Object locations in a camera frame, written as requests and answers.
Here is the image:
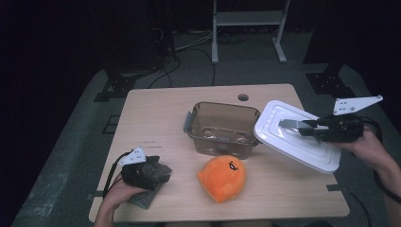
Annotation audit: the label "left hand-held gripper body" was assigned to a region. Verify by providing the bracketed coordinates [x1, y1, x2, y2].
[117, 147, 159, 191]

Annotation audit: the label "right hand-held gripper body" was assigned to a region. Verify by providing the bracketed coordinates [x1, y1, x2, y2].
[318, 95, 384, 144]

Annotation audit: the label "grey fluffy cloth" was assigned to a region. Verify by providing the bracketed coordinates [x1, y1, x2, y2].
[127, 155, 174, 211]

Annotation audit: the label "white box lid grey handle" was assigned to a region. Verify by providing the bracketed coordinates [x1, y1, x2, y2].
[253, 99, 343, 175]

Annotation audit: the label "brown transparent storage box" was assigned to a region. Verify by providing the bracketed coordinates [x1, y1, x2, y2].
[183, 101, 263, 161]

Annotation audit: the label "orange plush toy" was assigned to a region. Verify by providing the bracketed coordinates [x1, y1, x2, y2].
[197, 154, 247, 203]

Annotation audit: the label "person's left hand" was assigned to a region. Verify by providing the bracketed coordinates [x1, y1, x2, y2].
[102, 176, 149, 211]

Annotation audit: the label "person's right hand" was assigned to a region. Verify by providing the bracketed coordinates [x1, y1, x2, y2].
[330, 127, 398, 178]

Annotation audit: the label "black stand base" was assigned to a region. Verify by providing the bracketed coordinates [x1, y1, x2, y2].
[94, 67, 165, 103]
[304, 60, 357, 98]

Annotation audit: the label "black tape strip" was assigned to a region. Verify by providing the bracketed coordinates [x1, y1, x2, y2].
[86, 189, 109, 201]
[325, 183, 350, 194]

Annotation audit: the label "black floor tape outline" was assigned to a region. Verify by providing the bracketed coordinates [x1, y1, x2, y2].
[101, 114, 121, 135]

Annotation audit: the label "left hand-held gripper cable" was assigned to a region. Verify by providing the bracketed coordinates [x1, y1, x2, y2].
[102, 150, 133, 200]

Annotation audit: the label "hand-held gripper cable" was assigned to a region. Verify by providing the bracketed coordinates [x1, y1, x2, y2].
[102, 150, 133, 200]
[358, 115, 401, 204]

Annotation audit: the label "right hand-held gripper cable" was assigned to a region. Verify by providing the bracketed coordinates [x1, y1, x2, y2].
[358, 115, 401, 204]

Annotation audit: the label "black floor cable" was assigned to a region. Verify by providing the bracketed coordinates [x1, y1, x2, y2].
[174, 46, 217, 87]
[346, 188, 373, 227]
[148, 56, 183, 89]

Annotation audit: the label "black cable bundle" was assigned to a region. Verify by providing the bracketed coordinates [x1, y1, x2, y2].
[217, 31, 250, 45]

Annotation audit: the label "white metal stand frame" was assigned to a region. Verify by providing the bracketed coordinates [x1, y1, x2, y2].
[211, 0, 291, 65]

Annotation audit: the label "white floor cables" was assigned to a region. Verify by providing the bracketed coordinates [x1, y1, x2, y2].
[174, 29, 218, 53]

